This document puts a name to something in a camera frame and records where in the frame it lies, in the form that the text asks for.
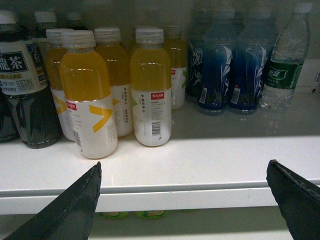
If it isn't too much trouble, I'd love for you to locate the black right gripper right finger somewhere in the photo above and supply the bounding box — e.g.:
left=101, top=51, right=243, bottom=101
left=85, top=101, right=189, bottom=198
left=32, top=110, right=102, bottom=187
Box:
left=266, top=159, right=320, bottom=240

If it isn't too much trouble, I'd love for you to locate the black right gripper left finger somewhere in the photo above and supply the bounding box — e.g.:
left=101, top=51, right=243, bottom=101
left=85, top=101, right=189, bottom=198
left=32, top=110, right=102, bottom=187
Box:
left=6, top=162, right=102, bottom=240

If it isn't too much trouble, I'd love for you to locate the clear water bottle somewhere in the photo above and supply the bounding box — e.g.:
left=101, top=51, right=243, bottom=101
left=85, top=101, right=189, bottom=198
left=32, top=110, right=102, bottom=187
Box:
left=259, top=2, right=313, bottom=112

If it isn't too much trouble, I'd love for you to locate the oolong tea bottle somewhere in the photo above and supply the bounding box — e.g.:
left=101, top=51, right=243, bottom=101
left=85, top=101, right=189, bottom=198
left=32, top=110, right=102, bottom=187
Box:
left=0, top=10, right=62, bottom=149
left=32, top=11, right=58, bottom=86

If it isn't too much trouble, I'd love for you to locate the yellow drink bottle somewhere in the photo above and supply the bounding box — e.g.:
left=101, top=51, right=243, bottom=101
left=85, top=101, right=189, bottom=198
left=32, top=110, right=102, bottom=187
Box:
left=59, top=30, right=118, bottom=159
left=130, top=27, right=172, bottom=147
left=45, top=28, right=75, bottom=141
left=94, top=27, right=134, bottom=137

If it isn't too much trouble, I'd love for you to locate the oolong tea bottle front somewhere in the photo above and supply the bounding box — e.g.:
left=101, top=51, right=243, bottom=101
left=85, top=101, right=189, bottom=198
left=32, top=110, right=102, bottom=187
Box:
left=0, top=10, right=62, bottom=149

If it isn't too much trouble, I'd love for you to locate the yellow drink bottle right front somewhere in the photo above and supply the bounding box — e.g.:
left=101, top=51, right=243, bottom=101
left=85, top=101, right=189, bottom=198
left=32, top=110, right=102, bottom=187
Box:
left=130, top=27, right=172, bottom=147

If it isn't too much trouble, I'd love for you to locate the blue sports drink back left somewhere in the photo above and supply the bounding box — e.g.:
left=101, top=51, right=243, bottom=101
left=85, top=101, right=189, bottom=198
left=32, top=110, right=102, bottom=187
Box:
left=185, top=10, right=211, bottom=103

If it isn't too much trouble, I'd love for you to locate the blue sports drink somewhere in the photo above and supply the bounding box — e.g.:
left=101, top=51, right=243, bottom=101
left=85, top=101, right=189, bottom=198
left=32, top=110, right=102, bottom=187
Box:
left=228, top=7, right=278, bottom=115
left=197, top=7, right=237, bottom=116
left=185, top=10, right=211, bottom=103

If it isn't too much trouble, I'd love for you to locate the blue sports drink front right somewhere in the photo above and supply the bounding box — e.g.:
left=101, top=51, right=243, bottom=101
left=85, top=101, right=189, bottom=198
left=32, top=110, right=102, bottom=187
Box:
left=228, top=7, right=278, bottom=115

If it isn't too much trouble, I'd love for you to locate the yellow drink bottle middle back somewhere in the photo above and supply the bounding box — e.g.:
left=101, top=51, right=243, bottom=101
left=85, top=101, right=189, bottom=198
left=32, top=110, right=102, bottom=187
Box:
left=94, top=27, right=134, bottom=137

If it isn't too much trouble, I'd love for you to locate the blue sports drink front left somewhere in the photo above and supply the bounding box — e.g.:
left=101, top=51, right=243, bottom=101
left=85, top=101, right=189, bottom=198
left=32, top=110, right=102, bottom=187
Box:
left=197, top=7, right=237, bottom=116

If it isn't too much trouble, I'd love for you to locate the yellow drink green mark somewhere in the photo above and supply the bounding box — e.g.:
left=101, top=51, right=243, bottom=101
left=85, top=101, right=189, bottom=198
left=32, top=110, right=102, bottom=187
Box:
left=163, top=24, right=187, bottom=110

